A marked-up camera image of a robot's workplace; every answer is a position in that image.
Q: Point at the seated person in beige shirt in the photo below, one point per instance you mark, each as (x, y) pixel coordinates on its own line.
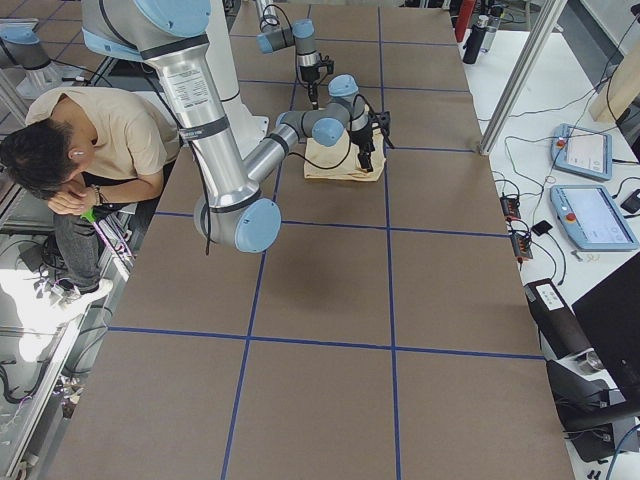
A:
(91, 149)

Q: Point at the blue teach pendant tablet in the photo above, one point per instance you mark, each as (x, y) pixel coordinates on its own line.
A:
(591, 219)
(581, 151)

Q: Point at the brown paper roll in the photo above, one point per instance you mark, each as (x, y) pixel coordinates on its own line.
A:
(555, 319)

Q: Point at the black computer monitor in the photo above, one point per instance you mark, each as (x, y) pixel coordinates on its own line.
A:
(608, 314)

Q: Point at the clear water bottle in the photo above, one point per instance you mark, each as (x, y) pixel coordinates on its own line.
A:
(495, 14)

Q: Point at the grey aluminium frame post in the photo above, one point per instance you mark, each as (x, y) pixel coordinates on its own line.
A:
(533, 46)

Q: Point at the black thermos bottle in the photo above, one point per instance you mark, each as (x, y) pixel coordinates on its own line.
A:
(475, 40)

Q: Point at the beige long-sleeve printed shirt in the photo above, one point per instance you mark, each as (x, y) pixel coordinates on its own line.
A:
(340, 162)

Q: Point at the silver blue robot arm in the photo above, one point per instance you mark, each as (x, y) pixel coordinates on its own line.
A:
(277, 33)
(171, 37)

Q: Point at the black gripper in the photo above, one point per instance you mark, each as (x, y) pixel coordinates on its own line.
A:
(309, 78)
(362, 136)

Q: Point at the blue teach pendant tablet near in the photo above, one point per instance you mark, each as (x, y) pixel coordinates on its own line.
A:
(591, 219)

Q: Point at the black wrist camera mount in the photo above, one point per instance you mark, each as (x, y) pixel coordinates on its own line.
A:
(382, 122)
(327, 65)

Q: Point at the blue teach pendant tablet far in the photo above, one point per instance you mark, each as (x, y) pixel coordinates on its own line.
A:
(581, 151)

